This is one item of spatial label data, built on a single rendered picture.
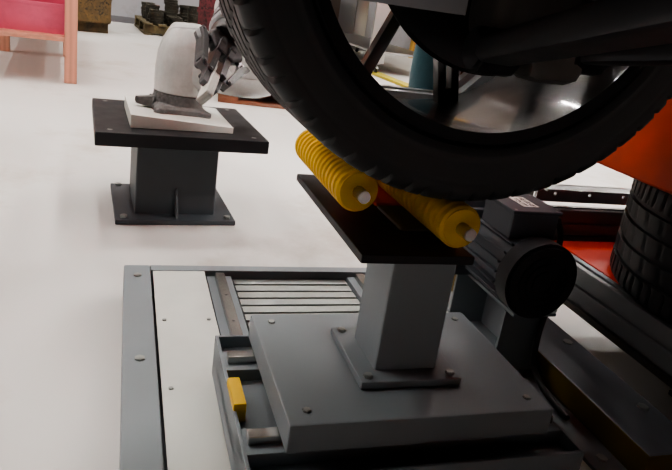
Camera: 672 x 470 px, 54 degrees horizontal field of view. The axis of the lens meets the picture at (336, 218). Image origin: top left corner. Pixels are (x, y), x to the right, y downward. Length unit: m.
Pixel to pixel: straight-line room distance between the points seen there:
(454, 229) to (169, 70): 1.41
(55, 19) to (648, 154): 3.83
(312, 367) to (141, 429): 0.29
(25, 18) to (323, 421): 3.90
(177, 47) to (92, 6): 5.61
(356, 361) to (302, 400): 0.12
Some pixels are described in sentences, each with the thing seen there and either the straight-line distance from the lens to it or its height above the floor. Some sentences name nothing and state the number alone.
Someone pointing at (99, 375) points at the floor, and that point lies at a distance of 1.37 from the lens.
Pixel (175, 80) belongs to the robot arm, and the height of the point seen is 0.43.
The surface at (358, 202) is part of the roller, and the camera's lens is 0.86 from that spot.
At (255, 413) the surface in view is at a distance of 1.02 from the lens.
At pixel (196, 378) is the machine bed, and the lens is 1.22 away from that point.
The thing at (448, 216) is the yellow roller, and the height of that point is 0.51.
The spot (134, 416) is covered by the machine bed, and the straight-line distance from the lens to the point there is 1.12.
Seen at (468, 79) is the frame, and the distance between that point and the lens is 1.14.
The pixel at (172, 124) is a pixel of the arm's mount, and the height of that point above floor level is 0.32.
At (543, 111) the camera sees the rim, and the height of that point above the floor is 0.64.
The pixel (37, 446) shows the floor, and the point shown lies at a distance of 1.21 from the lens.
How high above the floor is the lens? 0.75
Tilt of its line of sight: 19 degrees down
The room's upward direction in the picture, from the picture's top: 9 degrees clockwise
